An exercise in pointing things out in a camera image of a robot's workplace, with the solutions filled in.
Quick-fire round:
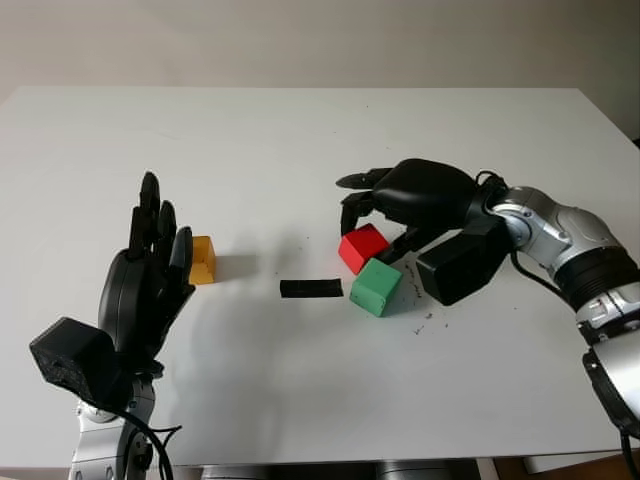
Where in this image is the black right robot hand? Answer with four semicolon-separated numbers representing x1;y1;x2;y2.
334;157;490;265

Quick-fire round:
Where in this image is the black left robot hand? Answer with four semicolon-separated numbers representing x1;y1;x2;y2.
98;171;197;377

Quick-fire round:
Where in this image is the yellow wooden block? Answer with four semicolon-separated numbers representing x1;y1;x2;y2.
188;235;218;287

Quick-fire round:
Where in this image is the red wooden block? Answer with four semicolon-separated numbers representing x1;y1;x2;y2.
338;223;391;276

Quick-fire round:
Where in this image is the green wooden block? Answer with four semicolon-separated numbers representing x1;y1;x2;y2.
348;257;404;319

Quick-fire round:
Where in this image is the black tape strip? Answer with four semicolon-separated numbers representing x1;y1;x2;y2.
279;278;344;300

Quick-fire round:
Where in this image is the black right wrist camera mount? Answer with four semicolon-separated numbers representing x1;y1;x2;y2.
415;219;507;307

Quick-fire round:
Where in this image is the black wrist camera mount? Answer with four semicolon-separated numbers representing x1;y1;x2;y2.
28;316;132;405
415;219;507;307

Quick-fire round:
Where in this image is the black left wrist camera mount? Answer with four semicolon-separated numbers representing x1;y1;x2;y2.
28;316;132;405

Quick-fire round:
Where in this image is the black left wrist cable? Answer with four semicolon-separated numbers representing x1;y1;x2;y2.
107;403;184;480

